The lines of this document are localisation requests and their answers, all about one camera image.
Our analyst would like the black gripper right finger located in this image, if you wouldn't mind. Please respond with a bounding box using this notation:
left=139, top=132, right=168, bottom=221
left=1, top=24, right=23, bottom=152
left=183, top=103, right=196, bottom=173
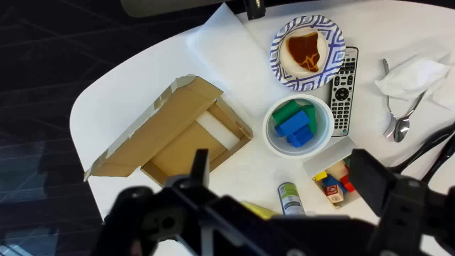
left=348, top=148, right=455, bottom=256

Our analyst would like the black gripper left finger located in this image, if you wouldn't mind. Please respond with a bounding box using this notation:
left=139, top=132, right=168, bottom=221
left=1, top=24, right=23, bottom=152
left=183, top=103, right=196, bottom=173
left=91, top=148, right=273, bottom=256

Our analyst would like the blue bottle with green label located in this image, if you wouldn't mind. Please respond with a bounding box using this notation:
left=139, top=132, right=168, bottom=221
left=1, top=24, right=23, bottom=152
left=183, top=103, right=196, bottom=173
left=276, top=180, right=306, bottom=217

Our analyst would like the red stepped wooden block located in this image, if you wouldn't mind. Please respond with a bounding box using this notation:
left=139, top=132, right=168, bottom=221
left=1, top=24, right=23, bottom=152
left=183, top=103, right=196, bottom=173
left=338, top=173, right=357, bottom=193

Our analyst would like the printed wooden block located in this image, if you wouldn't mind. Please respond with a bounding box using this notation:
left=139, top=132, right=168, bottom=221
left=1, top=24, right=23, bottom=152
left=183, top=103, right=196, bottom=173
left=326, top=183, right=347, bottom=206

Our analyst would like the blue wooden cylinder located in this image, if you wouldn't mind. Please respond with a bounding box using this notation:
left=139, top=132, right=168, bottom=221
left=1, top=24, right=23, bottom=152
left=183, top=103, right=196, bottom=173
left=323, top=175, right=341, bottom=189

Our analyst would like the open cardboard box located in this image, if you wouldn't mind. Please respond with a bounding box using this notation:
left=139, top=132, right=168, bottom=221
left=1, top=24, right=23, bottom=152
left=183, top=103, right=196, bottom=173
left=84, top=74, right=255, bottom=187

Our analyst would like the yellow wooden block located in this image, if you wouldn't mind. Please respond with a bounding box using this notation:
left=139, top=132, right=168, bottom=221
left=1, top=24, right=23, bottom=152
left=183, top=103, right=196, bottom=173
left=313, top=169, right=330, bottom=183

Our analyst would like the white wooden block box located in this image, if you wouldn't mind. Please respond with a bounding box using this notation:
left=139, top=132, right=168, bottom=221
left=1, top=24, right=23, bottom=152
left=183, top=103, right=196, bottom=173
left=301, top=136, right=363, bottom=209

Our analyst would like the metal spoon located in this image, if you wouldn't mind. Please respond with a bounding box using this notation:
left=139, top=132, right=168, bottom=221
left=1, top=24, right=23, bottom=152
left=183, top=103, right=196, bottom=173
left=391, top=89, right=428, bottom=143

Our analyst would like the white bowl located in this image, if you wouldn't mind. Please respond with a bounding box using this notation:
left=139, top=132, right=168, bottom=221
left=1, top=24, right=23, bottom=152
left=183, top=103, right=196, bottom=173
left=262, top=92, right=336, bottom=160

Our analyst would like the small blue block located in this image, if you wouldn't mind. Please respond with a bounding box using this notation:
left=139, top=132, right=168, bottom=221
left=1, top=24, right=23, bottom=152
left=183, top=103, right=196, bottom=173
left=286, top=126, right=316, bottom=149

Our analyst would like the narrow green block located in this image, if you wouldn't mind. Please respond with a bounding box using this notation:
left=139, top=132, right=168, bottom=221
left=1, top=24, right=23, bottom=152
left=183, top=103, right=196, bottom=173
left=300, top=102, right=319, bottom=135

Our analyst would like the grey remote control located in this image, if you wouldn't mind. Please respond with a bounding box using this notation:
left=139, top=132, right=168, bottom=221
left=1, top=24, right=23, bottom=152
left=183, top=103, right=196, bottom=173
left=328, top=45, right=361, bottom=139

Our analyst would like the large blue block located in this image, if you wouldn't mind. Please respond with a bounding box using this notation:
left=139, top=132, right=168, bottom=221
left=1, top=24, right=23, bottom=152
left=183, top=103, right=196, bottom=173
left=274, top=109, right=313, bottom=139

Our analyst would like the large green block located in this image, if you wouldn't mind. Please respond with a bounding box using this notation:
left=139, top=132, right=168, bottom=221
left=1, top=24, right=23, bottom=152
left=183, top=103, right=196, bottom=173
left=270, top=98, right=303, bottom=126

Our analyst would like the white paper napkin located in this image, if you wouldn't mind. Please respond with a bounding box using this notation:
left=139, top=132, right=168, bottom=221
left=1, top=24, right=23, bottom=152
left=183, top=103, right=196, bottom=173
left=374, top=51, right=452, bottom=102

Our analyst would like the white paper sheet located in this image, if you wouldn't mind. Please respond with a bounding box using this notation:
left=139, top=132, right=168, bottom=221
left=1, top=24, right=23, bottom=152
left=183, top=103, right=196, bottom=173
left=185, top=1, right=289, bottom=118

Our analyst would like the blue patterned paper plate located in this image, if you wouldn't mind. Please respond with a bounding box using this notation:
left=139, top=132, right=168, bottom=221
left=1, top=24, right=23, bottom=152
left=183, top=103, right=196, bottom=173
left=269, top=12, right=348, bottom=92

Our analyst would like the toast with brown sauce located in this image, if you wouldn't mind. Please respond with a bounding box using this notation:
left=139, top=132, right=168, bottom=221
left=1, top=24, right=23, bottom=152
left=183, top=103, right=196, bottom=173
left=279, top=25, right=331, bottom=76

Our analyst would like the black cable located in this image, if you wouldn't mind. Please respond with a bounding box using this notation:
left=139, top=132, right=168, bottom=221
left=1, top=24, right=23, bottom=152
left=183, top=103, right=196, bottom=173
left=388, top=121, right=455, bottom=175
left=419, top=133, right=455, bottom=185

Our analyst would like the black clamp post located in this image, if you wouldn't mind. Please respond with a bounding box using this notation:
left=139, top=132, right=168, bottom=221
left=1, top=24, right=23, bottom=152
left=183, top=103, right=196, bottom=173
left=243, top=0, right=267, bottom=21

